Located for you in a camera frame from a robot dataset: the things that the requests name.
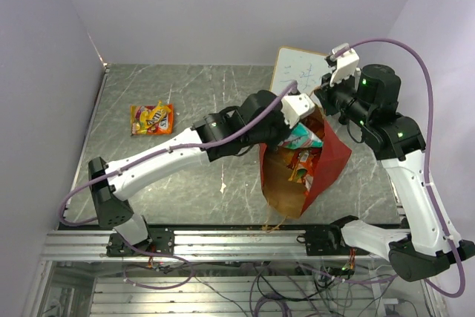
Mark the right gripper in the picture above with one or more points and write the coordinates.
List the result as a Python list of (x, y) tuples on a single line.
[(325, 92)]

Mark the teal snack packet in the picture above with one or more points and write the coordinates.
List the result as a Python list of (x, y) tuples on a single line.
[(301, 137)]

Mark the orange skittles packet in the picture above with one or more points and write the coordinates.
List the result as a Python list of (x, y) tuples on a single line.
[(303, 165)]

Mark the red paper bag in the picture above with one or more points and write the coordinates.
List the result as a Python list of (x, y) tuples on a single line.
[(288, 198)]

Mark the orange lay's chip bag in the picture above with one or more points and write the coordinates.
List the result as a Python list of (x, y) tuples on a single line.
[(164, 127)]

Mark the yellow m&m's packet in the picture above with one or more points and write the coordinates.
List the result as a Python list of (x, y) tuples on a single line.
[(150, 116)]

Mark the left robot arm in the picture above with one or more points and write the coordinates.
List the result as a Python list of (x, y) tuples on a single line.
[(217, 135)]

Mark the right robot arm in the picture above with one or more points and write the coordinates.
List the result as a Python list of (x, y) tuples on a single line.
[(427, 244)]

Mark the small whiteboard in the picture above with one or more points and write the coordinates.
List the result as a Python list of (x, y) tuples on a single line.
[(303, 66)]

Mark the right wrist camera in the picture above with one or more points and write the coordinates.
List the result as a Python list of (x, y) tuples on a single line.
[(346, 62)]

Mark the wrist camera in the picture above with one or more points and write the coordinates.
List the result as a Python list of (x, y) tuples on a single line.
[(295, 108), (346, 62)]

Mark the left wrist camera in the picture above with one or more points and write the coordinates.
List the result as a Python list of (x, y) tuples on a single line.
[(295, 108)]

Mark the aluminium frame rail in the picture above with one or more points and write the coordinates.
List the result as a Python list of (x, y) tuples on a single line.
[(199, 246)]

